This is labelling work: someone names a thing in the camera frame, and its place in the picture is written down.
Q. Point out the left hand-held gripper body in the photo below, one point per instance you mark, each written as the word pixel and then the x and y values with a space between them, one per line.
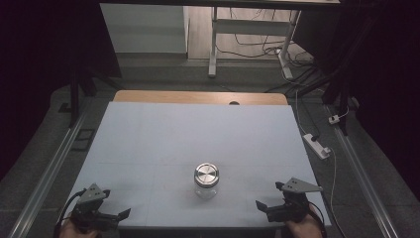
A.
pixel 90 211

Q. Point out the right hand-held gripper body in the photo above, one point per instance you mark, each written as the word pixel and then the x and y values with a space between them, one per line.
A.
pixel 292 205

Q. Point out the clear glass jar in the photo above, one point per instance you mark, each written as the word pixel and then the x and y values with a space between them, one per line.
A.
pixel 205 192

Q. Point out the round silver metal lid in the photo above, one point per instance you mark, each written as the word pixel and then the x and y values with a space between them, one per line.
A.
pixel 206 174

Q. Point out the person's left hand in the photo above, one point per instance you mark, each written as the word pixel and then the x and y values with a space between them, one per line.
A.
pixel 77 234

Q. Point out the person's right hand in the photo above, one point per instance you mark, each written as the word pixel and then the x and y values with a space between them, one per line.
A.
pixel 305 229

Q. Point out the white power strip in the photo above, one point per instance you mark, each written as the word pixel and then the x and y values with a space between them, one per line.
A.
pixel 316 145

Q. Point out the white foam mat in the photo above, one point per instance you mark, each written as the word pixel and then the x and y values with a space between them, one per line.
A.
pixel 171 139

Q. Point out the small white adapter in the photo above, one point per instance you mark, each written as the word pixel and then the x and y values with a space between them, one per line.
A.
pixel 334 119

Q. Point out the dark curtain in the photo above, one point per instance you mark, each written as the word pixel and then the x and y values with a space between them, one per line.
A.
pixel 389 72
pixel 36 66

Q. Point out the white panel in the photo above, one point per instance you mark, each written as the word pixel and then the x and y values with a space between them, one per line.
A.
pixel 145 29

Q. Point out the aluminium floor rail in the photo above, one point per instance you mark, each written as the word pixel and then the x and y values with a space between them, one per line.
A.
pixel 363 178
pixel 49 172

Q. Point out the black rectangular floor frame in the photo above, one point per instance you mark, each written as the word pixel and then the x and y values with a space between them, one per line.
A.
pixel 84 139

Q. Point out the white metal desk frame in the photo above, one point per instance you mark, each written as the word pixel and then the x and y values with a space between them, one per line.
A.
pixel 251 27

